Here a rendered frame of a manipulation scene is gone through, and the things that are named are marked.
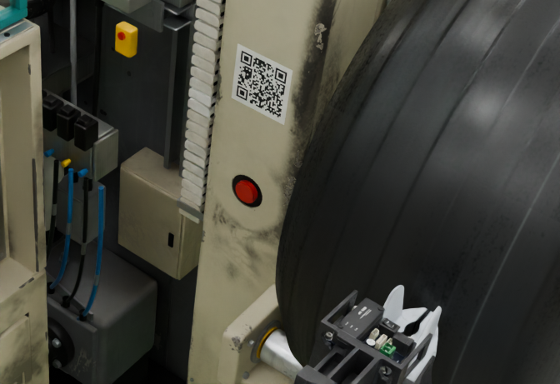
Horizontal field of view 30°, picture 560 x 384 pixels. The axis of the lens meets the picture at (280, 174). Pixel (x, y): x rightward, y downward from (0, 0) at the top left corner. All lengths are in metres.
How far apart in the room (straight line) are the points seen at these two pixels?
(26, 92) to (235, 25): 0.25
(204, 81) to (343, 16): 0.21
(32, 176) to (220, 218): 0.24
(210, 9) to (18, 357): 0.55
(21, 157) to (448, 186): 0.57
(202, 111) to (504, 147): 0.49
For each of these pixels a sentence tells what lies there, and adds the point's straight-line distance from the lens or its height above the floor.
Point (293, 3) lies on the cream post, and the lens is 1.10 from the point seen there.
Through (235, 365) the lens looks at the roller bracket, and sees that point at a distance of 1.29.
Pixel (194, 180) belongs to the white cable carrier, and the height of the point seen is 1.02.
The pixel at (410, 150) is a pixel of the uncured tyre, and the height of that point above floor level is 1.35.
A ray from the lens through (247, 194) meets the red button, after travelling 1.27.
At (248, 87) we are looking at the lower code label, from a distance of 1.19.
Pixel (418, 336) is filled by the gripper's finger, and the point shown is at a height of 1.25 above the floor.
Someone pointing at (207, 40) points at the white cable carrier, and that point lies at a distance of 1.22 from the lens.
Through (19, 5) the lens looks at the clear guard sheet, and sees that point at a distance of 1.16.
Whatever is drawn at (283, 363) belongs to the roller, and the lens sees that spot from 1.29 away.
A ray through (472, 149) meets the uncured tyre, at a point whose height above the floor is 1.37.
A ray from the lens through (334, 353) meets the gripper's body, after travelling 0.78.
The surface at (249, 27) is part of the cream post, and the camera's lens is 1.15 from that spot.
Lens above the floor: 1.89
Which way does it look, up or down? 39 degrees down
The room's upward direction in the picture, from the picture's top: 9 degrees clockwise
